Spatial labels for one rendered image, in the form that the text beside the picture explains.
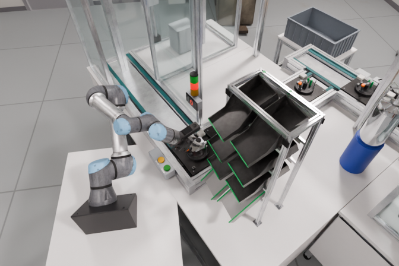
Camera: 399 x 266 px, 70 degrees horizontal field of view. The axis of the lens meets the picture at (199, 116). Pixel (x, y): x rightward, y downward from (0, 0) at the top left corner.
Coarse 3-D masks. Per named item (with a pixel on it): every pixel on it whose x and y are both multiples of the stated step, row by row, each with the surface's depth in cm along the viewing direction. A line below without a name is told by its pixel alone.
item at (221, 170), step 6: (210, 156) 146; (216, 156) 147; (234, 156) 143; (210, 162) 147; (216, 162) 146; (216, 168) 144; (222, 168) 143; (228, 168) 142; (216, 174) 140; (222, 174) 141; (228, 174) 140
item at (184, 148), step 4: (180, 136) 140; (180, 140) 141; (184, 140) 145; (188, 140) 145; (192, 140) 148; (172, 144) 142; (176, 144) 142; (180, 144) 146; (184, 144) 145; (188, 144) 148; (180, 148) 146; (184, 148) 147; (188, 148) 150; (184, 152) 149
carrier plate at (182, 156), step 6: (204, 138) 185; (174, 150) 179; (210, 150) 179; (180, 156) 176; (186, 156) 176; (186, 162) 173; (192, 162) 173; (198, 162) 173; (204, 162) 173; (186, 168) 171; (198, 168) 170; (204, 168) 171; (192, 174) 168
